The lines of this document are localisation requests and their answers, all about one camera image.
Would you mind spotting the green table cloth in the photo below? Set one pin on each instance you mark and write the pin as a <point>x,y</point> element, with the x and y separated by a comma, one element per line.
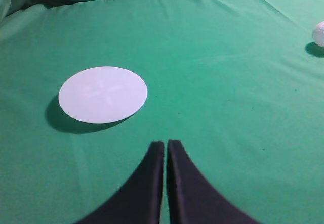
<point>238,82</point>

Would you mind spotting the white round plate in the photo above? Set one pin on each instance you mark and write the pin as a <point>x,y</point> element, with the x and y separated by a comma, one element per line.
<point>102,95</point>

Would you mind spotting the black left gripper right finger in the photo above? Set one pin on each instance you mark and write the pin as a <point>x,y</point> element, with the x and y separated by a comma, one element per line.
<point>191,198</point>

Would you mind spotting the white dimpled ball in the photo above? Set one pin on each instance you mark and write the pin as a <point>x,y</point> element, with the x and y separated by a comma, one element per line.
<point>318,34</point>

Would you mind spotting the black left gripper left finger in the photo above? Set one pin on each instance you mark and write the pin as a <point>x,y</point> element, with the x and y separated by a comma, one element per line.
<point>139,199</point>

